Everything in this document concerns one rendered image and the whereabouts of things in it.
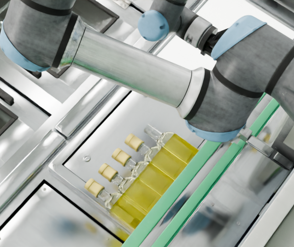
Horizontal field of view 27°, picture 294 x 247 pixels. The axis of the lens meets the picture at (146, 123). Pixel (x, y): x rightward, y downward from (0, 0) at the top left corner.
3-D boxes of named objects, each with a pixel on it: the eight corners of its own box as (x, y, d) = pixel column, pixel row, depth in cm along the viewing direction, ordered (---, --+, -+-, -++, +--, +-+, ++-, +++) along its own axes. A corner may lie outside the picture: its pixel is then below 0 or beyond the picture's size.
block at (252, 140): (267, 162, 164) (245, 147, 165) (276, 147, 155) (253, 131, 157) (259, 171, 162) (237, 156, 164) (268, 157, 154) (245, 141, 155)
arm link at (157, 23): (148, -8, 144) (167, -13, 154) (129, 33, 150) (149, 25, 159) (175, 9, 143) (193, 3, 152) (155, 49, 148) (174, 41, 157)
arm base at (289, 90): (352, 52, 113) (306, 24, 115) (305, 119, 112) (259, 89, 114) (341, 74, 127) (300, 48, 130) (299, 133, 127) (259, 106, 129)
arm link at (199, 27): (202, 10, 157) (184, 30, 154) (217, 20, 156) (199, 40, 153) (198, 28, 164) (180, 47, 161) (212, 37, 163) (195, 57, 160)
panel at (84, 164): (301, 37, 209) (219, -14, 217) (304, 32, 206) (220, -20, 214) (138, 240, 173) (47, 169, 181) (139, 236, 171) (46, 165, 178)
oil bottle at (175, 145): (226, 179, 171) (165, 135, 175) (230, 170, 166) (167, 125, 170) (215, 193, 168) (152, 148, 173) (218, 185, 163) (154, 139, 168)
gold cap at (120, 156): (131, 159, 170) (119, 150, 171) (131, 154, 167) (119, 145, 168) (123, 168, 169) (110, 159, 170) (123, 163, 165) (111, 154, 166)
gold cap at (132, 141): (144, 145, 172) (131, 135, 173) (144, 139, 169) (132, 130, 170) (136, 154, 171) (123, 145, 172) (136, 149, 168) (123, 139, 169)
